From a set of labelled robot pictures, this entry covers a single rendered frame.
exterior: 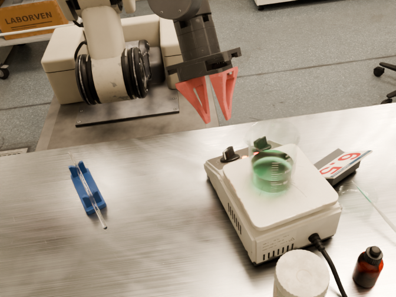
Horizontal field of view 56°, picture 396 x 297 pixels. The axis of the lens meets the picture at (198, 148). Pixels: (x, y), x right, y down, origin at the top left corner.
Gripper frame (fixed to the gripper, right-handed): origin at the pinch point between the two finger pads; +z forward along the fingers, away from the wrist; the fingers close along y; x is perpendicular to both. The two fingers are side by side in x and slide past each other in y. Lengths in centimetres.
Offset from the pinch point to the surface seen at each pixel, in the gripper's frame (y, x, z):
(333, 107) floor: -5, 147, 34
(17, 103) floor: -175, 101, -10
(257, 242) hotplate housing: 7.3, -12.8, 14.2
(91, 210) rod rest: -20.6, -11.1, 9.6
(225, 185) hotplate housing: 1.5, -6.1, 9.1
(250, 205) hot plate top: 6.6, -10.5, 10.3
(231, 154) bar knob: 0.4, 1.0, 6.7
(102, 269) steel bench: -14.9, -17.8, 15.7
